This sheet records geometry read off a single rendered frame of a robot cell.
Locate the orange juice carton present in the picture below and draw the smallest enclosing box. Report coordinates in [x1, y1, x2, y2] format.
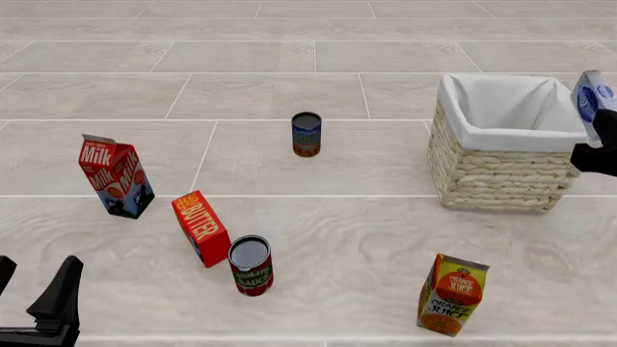
[416, 252, 491, 338]

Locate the wicker basket with white liner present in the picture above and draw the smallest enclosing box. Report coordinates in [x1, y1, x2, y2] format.
[425, 72, 591, 214]

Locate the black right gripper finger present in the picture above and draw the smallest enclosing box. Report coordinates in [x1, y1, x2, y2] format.
[569, 142, 617, 175]
[592, 107, 617, 147]

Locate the red butter box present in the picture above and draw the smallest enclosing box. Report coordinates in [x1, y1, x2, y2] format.
[171, 189, 232, 269]

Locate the tomato sauce can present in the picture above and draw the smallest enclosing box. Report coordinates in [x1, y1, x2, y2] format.
[227, 234, 275, 298]

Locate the white blue cream cheese box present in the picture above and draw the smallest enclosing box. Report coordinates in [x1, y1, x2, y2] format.
[570, 69, 617, 149]

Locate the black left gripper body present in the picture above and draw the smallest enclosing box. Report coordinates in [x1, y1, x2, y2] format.
[0, 319, 82, 347]

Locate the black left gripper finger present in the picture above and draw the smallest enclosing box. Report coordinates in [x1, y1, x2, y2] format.
[25, 254, 85, 331]
[0, 254, 18, 296]

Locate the blue soup can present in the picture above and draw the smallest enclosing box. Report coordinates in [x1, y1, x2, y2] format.
[290, 111, 324, 159]

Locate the red milk carton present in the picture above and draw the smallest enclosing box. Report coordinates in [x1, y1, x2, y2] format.
[77, 133, 157, 221]

